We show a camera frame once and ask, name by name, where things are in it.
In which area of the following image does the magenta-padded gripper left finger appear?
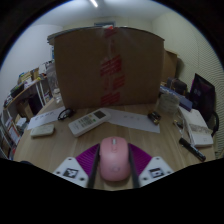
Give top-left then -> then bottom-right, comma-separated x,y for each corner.
53,143 -> 101,188

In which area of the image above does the clear plastic cup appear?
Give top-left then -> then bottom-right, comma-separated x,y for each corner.
157,92 -> 181,116

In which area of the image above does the pale door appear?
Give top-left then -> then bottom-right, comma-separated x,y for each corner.
94,21 -> 117,28

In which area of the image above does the tall narrow cardboard box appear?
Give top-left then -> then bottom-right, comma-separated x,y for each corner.
162,49 -> 180,84

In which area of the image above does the white book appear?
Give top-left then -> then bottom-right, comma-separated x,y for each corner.
178,105 -> 214,149

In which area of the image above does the blue book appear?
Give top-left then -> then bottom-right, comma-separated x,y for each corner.
159,84 -> 194,112

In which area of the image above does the ceiling tube light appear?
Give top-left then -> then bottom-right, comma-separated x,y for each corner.
88,0 -> 100,9

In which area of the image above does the wooden side desk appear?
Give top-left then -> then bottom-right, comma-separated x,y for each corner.
3,75 -> 54,128

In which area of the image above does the clear plastic jar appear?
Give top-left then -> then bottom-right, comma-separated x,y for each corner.
45,61 -> 64,104

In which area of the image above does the white remote control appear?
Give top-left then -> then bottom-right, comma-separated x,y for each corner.
67,108 -> 112,138

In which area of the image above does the black marker pen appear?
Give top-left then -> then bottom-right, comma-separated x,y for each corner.
178,137 -> 207,163

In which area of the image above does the white paper sheet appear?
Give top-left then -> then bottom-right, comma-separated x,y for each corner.
99,107 -> 162,134
27,105 -> 68,131

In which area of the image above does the small black clip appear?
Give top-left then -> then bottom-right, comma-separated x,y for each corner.
147,110 -> 162,126

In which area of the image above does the cluttered shelf unit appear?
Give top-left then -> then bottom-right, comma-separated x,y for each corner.
0,109 -> 23,160

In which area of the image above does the large brown cardboard box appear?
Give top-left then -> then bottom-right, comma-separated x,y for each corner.
53,26 -> 166,110

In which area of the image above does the small black looped cable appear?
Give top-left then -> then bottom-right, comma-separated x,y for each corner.
57,107 -> 76,122

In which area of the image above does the flat white case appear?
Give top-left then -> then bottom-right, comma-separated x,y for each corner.
29,123 -> 56,138

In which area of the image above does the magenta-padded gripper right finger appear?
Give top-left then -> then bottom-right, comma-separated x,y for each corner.
127,143 -> 175,188

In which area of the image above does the pink computer mouse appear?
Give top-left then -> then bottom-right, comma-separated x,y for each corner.
99,135 -> 132,183

